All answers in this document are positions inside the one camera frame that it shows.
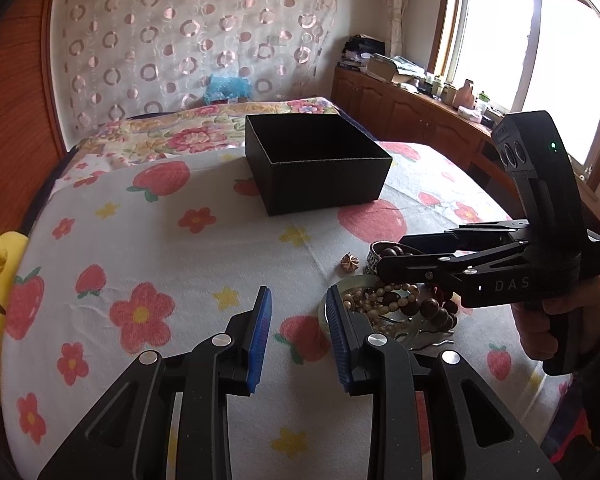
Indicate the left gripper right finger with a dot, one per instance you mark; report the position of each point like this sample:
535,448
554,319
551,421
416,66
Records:
472,434

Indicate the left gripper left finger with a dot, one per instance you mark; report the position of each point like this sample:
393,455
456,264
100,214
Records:
125,434

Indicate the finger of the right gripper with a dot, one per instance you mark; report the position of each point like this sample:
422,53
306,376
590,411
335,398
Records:
499,269
471,237

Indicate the patterned silver bangle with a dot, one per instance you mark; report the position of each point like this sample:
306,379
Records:
379,250

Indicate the black jewelry box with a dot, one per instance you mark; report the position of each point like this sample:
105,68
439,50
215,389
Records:
303,162

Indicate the small gold flower brooch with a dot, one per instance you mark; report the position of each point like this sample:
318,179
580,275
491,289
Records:
349,263

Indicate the pink bottle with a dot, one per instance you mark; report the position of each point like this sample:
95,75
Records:
465,96

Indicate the wooden sideboard cabinet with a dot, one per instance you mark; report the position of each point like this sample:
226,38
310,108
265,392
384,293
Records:
390,113

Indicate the strawberry flower bed sheet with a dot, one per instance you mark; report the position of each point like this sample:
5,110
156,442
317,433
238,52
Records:
161,256

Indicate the stack of books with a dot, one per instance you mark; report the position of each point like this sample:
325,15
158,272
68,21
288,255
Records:
367,55

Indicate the floral quilt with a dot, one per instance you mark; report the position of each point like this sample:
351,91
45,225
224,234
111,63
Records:
201,129

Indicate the blue plastic bag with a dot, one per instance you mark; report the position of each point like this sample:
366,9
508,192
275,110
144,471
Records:
227,89

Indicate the wooden wardrobe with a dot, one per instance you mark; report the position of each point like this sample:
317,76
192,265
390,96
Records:
32,147

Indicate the pink circle patterned curtain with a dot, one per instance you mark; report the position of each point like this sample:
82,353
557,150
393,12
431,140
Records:
118,59

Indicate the window with wooden frame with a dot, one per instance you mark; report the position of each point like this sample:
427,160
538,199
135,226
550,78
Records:
530,55

